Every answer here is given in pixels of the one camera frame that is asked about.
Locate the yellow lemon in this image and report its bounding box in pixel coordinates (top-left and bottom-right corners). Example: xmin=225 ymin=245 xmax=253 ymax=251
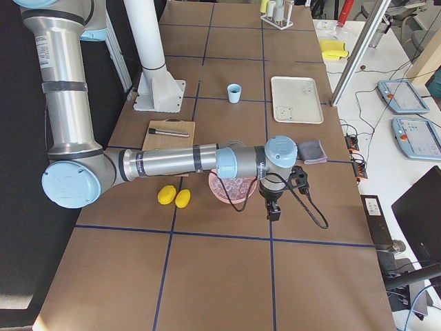
xmin=175 ymin=189 xmax=191 ymax=209
xmin=157 ymin=185 xmax=177 ymax=205

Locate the grey folded cloth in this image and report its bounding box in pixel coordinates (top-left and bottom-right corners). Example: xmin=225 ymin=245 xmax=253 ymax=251
xmin=297 ymin=140 xmax=327 ymax=164

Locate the light blue cup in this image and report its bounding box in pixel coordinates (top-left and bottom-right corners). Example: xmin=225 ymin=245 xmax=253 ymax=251
xmin=227 ymin=83 xmax=242 ymax=103

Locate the yellow lemon far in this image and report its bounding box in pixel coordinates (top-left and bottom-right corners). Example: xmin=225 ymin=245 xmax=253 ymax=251
xmin=175 ymin=189 xmax=191 ymax=209

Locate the white cup rack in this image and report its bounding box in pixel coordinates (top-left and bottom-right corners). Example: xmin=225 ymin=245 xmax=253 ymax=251
xmin=259 ymin=0 xmax=294 ymax=30

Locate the teach pendant near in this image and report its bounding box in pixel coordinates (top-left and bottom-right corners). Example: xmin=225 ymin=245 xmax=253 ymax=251
xmin=391 ymin=117 xmax=440 ymax=161

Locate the black monitor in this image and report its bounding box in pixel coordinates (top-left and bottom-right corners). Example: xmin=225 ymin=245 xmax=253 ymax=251
xmin=392 ymin=165 xmax=440 ymax=262

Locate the wooden cutting board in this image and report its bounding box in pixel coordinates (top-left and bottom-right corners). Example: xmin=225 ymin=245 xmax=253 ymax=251
xmin=142 ymin=119 xmax=196 ymax=151

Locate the orange connector block far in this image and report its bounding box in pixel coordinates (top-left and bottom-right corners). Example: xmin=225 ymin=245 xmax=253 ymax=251
xmin=345 ymin=134 xmax=359 ymax=153

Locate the orange connector block near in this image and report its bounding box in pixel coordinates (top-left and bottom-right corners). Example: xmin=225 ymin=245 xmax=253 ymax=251
xmin=351 ymin=159 xmax=368 ymax=182

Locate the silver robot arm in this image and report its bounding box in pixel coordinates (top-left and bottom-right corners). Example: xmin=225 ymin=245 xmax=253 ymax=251
xmin=19 ymin=1 xmax=297 ymax=221

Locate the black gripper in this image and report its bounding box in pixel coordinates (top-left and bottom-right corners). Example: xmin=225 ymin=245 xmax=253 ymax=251
xmin=259 ymin=184 xmax=287 ymax=221

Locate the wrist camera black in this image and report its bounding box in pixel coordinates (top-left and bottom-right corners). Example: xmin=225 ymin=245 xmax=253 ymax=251
xmin=289 ymin=165 xmax=309 ymax=195

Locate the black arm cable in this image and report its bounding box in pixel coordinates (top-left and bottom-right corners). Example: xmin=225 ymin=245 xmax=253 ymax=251
xmin=223 ymin=172 xmax=329 ymax=230

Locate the yellow cloth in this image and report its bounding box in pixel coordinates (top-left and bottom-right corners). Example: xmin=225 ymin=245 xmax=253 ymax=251
xmin=318 ymin=39 xmax=349 ymax=60

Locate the teach pendant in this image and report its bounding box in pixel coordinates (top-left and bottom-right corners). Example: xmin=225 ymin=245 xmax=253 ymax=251
xmin=391 ymin=117 xmax=440 ymax=161
xmin=377 ymin=79 xmax=430 ymax=114

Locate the teach pendant far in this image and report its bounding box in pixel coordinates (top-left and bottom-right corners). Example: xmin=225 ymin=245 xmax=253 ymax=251
xmin=377 ymin=79 xmax=430 ymax=114

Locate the pink bowl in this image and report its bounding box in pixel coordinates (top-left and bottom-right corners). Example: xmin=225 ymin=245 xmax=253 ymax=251
xmin=208 ymin=168 xmax=258 ymax=205

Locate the cream bear tray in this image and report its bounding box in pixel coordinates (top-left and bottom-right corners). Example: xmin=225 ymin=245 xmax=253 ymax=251
xmin=271 ymin=76 xmax=324 ymax=124

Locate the steel rod black tip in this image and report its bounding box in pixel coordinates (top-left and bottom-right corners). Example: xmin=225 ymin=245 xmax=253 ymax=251
xmin=147 ymin=128 xmax=190 ymax=138

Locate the orange connector block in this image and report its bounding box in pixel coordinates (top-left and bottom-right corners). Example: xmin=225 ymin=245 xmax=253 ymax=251
xmin=351 ymin=159 xmax=368 ymax=182
xmin=345 ymin=134 xmax=359 ymax=153

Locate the yellow lemon near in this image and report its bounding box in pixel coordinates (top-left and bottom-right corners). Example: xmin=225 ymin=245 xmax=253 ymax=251
xmin=157 ymin=185 xmax=177 ymax=205

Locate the clear ice cubes pile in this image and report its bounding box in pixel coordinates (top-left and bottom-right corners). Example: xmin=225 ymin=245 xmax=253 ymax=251
xmin=214 ymin=177 xmax=255 ymax=201

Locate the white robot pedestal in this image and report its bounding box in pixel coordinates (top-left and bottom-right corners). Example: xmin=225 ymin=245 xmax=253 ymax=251
xmin=124 ymin=0 xmax=186 ymax=113

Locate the black box with label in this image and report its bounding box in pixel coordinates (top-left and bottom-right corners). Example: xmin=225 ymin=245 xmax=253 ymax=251
xmin=360 ymin=194 xmax=393 ymax=251

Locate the aluminium frame post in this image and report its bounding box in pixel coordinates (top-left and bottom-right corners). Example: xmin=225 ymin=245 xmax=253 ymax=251
xmin=330 ymin=0 xmax=391 ymax=106

